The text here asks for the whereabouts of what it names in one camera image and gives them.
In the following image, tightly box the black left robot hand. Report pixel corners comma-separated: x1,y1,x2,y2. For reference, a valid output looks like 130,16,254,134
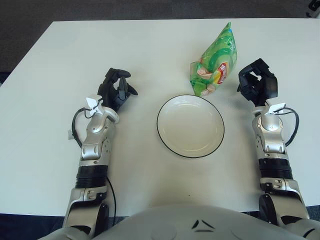
96,67,139,112

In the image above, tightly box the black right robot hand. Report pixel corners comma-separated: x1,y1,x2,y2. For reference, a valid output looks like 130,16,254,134
236,58,279,107

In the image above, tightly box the green potato chips bag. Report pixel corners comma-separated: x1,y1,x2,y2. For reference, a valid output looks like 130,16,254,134
189,21,238,97

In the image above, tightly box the white plate with black rim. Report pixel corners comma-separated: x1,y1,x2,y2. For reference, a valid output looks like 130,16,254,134
156,93,225,159

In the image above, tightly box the white left wrist label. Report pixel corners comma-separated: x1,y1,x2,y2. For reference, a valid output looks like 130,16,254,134
84,96,103,117

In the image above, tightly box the white wrist label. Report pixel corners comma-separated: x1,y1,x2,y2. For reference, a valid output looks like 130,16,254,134
84,96,103,117
268,102,286,116

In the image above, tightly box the white right wrist label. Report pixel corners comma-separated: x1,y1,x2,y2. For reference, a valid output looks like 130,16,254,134
268,102,286,116

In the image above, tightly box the black chair base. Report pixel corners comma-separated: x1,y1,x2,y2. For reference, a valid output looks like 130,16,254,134
307,0,320,18

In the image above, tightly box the grey robot torso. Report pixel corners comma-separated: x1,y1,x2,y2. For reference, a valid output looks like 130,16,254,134
42,203,320,240

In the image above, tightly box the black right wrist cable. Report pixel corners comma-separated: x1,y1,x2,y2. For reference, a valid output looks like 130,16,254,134
279,107,300,148

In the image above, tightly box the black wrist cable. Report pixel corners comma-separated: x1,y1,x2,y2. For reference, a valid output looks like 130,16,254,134
71,107,101,148
279,107,300,148

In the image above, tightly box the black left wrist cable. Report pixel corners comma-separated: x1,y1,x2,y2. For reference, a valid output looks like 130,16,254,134
71,107,101,148

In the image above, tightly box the thin black elbow cable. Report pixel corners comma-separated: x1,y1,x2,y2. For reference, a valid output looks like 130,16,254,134
106,174,117,225

